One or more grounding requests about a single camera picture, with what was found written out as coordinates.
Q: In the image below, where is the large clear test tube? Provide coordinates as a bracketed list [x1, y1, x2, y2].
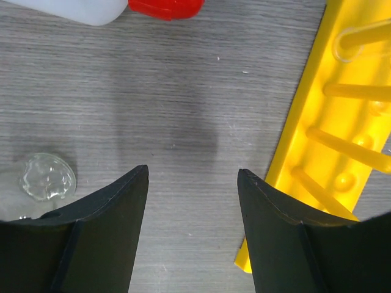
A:
[332, 18, 390, 63]

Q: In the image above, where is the white squeeze bottle red cap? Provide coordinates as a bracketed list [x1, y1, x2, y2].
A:
[7, 0, 205, 26]

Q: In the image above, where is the yellow test tube rack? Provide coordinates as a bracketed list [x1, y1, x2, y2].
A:
[234, 0, 391, 274]

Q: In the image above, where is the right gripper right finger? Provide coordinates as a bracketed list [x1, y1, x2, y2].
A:
[237, 169, 390, 292]

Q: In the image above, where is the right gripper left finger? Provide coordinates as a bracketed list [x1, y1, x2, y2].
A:
[1, 165, 149, 292]

